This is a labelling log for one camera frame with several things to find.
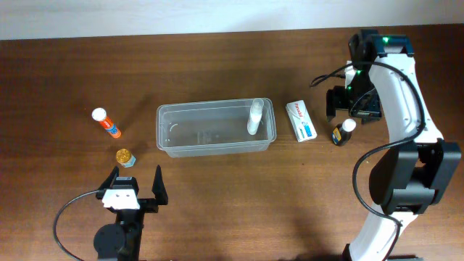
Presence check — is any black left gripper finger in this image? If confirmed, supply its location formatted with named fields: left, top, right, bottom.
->
left=99, top=166, right=119, bottom=190
left=152, top=165, right=168, bottom=205

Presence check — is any white translucent squeeze bottle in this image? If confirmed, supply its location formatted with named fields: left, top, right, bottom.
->
left=246, top=98, right=264, bottom=136

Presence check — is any gold lid small jar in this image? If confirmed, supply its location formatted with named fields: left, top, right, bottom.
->
left=115, top=149, right=136, bottom=167

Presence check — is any orange Redoxon tablet tube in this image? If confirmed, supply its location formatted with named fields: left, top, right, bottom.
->
left=91, top=107, right=122, bottom=138

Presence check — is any black camera cable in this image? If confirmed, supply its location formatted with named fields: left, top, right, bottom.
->
left=310, top=60, right=427, bottom=261
left=52, top=189, right=106, bottom=261

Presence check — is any black left camera cable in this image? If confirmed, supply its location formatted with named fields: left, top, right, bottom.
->
left=52, top=189, right=106, bottom=261

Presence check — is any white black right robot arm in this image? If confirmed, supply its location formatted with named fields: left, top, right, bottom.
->
left=326, top=29, right=461, bottom=260

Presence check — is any clear plastic container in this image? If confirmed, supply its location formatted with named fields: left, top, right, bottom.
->
left=156, top=98, right=277, bottom=158

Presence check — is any white Panadol box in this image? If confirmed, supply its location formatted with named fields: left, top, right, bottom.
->
left=286, top=100, right=317, bottom=142

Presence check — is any dark bottle white cap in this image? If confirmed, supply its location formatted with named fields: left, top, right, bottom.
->
left=331, top=119, right=357, bottom=146

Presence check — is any black right camera cable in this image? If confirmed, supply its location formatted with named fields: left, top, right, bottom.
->
left=310, top=60, right=427, bottom=261

